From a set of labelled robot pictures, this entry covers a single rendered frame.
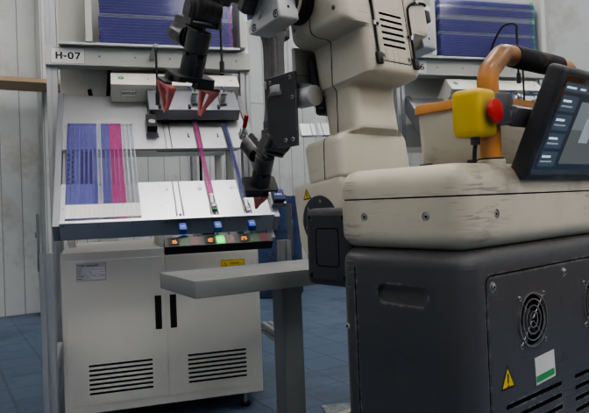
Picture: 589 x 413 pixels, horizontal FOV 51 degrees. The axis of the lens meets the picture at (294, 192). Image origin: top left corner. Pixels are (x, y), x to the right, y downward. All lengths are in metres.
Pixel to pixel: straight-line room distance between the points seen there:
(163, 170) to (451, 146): 4.41
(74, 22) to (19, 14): 2.64
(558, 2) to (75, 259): 3.64
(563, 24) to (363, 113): 3.50
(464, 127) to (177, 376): 1.67
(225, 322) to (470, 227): 1.57
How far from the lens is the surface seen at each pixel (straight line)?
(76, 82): 2.64
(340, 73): 1.30
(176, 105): 2.36
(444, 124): 1.08
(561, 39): 4.69
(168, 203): 2.03
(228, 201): 2.06
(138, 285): 2.28
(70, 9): 2.71
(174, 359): 2.34
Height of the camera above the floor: 0.77
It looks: 1 degrees up
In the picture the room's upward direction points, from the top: 2 degrees counter-clockwise
